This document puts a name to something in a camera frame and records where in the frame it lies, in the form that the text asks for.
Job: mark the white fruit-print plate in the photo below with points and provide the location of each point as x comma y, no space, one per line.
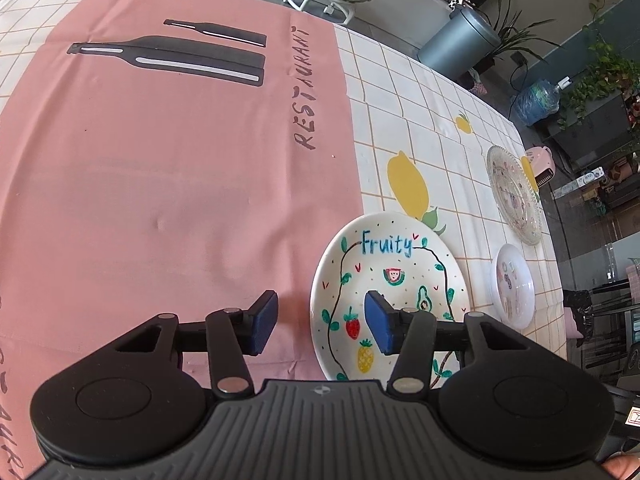
395,255

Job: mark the blue water bottle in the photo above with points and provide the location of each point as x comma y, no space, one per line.
540,102

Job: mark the pink heater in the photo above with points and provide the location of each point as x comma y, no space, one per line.
542,162

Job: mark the small white plate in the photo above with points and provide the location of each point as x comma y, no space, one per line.
515,290

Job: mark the black cloth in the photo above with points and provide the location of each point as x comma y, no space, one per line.
580,300

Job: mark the tall white product box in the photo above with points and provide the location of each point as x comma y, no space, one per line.
580,180

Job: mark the grey trash can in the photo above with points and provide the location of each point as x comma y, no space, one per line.
455,42

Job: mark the dark grey cabinet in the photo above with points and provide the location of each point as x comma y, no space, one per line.
595,130

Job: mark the pothos plant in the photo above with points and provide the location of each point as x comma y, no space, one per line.
605,75

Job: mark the long-leaf potted plant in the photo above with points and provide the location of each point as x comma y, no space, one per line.
515,40

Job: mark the patterned cloth bag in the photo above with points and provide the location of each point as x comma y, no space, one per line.
479,84

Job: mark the clear glass plate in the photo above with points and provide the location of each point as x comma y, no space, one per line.
515,195

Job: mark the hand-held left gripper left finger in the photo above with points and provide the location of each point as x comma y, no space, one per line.
265,322

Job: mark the pink container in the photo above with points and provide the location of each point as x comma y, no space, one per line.
573,330

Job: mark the checked pink tablecloth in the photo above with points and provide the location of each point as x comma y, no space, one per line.
150,185

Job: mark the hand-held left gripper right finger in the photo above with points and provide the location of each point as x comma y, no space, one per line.
380,325

